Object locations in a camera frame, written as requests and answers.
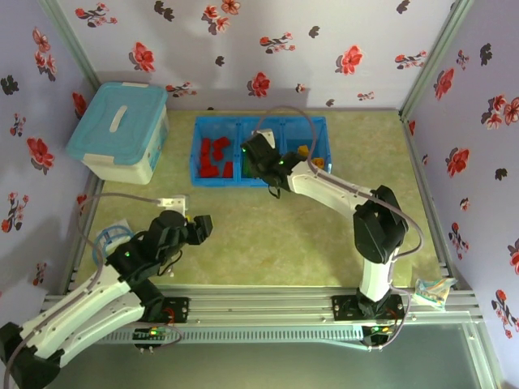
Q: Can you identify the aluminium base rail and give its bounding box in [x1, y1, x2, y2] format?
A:
[42, 283, 483, 325]

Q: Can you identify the clear bag with blue tubing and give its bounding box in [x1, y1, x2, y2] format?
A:
[92, 218, 134, 264]

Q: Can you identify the clear packet of coloured items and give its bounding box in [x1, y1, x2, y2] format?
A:
[414, 276, 457, 311]

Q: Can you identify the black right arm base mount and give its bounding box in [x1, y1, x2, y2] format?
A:
[331, 294, 362, 323]

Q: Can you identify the grey right arm cable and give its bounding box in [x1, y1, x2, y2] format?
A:
[257, 105, 423, 352]

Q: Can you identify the perforated grey cable duct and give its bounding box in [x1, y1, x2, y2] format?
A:
[99, 327, 364, 344]

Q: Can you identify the blue three-compartment bin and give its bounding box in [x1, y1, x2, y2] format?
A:
[189, 115, 335, 189]

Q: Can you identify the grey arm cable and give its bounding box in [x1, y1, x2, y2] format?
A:
[3, 192, 183, 382]
[257, 105, 423, 352]

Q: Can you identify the white storage box blue lid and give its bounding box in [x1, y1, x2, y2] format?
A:
[66, 82, 170, 186]

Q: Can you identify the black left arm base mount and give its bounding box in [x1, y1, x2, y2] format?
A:
[160, 297, 191, 325]

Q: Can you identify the aluminium corner post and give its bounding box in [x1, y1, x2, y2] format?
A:
[399, 0, 475, 122]

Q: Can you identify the grey left arm cable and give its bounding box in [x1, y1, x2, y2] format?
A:
[3, 192, 183, 382]

